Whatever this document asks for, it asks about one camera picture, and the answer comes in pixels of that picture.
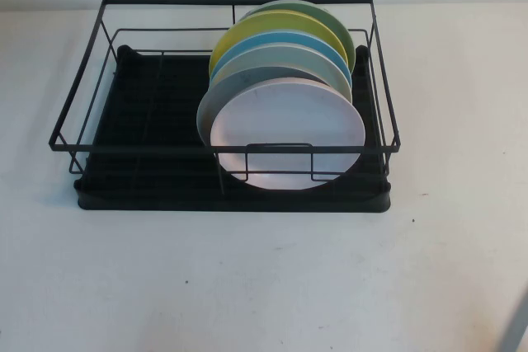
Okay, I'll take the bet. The pink plate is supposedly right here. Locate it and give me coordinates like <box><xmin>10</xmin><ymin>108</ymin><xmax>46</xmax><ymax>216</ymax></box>
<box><xmin>209</xmin><ymin>77</ymin><xmax>366</xmax><ymax>191</ymax></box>

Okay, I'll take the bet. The grey plate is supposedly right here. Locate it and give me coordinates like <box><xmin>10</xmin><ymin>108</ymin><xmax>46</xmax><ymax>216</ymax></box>
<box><xmin>196</xmin><ymin>65</ymin><xmax>331</xmax><ymax>151</ymax></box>

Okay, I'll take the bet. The cream plate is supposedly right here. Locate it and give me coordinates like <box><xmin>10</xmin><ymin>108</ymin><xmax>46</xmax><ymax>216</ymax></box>
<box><xmin>210</xmin><ymin>43</ymin><xmax>354</xmax><ymax>104</ymax></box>

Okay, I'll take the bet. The blue plate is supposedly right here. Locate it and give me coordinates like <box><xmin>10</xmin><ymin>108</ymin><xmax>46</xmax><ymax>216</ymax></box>
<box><xmin>214</xmin><ymin>32</ymin><xmax>352</xmax><ymax>85</ymax></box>

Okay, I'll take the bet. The yellow plate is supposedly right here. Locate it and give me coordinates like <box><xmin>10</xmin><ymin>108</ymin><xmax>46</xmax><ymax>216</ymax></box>
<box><xmin>209</xmin><ymin>9</ymin><xmax>350</xmax><ymax>77</ymax></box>

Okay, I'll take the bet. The green plate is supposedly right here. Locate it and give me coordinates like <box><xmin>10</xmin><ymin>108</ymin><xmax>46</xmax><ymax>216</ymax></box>
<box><xmin>247</xmin><ymin>0</ymin><xmax>356</xmax><ymax>75</ymax></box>

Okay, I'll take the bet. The black plastic drip tray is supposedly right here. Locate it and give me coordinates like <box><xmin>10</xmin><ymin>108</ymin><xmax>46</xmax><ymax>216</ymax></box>
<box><xmin>73</xmin><ymin>45</ymin><xmax>393</xmax><ymax>214</ymax></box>

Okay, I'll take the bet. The black wire dish rack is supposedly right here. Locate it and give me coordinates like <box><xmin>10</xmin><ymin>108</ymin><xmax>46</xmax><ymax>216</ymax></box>
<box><xmin>48</xmin><ymin>0</ymin><xmax>402</xmax><ymax>184</ymax></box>

